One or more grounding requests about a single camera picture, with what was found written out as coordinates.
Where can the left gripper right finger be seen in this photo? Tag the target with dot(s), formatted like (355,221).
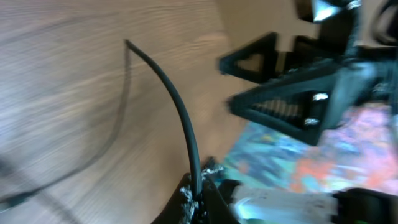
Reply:
(217,200)

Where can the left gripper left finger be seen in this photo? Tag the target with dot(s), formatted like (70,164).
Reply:
(179,208)

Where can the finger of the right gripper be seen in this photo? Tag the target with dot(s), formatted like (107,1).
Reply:
(254,62)
(294,104)

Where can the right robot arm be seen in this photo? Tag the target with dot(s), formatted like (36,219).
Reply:
(321,141)

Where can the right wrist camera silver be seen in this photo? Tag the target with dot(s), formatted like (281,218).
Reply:
(323,9)

